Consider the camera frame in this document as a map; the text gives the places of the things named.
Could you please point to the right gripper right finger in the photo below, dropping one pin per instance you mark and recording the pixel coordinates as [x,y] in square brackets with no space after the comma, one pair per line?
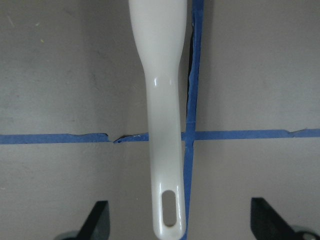
[267,224]

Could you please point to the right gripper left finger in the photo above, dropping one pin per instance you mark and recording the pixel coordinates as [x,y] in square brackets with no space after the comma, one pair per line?
[97,225]

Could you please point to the beige hand brush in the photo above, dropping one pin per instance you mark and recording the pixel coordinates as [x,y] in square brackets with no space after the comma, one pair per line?
[159,28]

